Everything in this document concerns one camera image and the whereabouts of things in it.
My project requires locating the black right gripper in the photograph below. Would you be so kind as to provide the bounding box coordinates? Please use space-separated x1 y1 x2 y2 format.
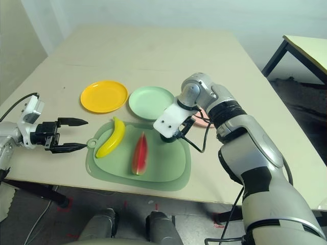
178 115 195 136

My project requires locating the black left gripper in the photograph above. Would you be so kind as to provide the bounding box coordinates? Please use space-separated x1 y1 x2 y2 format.
32 117 89 155

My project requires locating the yellow toy banana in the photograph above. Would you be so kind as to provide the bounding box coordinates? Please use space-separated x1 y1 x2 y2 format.
95 116 126 159

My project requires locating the toy watermelon slice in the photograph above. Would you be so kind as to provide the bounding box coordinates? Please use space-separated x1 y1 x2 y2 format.
131 132 149 176

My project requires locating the pink plastic plate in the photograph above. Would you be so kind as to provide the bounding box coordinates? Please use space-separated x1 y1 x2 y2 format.
191 107 216 128

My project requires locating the light green plastic plate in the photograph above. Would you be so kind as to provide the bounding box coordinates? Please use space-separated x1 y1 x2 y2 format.
128 86 176 121

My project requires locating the green silicone cutting mat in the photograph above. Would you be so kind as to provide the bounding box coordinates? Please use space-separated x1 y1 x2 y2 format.
85 120 192 192

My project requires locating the yellow plastic plate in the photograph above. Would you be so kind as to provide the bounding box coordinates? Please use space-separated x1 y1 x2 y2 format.
80 80 129 114

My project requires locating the black table foot bar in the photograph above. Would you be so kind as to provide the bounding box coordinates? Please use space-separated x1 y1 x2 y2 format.
2 178 70 209
213 204 244 226

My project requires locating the grey robot left leg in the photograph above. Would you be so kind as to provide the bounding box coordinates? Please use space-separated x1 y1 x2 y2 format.
76 208 120 245

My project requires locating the grey robot leg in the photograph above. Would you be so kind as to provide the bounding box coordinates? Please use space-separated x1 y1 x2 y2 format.
76 208 120 245
145 210 183 245

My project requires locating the grey robot right leg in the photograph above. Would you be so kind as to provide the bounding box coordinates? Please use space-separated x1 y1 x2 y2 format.
145 210 183 245

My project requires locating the side table with black legs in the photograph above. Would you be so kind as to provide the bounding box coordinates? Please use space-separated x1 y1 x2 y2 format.
262 35 327 86

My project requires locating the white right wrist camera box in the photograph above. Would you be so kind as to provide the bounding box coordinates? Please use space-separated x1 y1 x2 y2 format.
153 103 191 139

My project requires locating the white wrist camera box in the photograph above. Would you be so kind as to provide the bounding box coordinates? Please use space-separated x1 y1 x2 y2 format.
153 103 191 139
17 95 44 150

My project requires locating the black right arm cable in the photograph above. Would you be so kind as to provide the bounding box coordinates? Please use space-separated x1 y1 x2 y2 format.
180 107 294 245

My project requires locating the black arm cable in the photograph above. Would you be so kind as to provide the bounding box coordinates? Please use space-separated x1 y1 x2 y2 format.
180 107 294 245
0 93 40 122

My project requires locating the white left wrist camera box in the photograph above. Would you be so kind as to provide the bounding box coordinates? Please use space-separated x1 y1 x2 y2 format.
17 95 44 150

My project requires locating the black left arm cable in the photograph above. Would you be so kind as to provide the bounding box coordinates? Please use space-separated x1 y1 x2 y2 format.
0 93 40 122

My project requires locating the thin white floor cable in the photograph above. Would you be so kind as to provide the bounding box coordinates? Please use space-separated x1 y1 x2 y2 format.
23 199 52 245

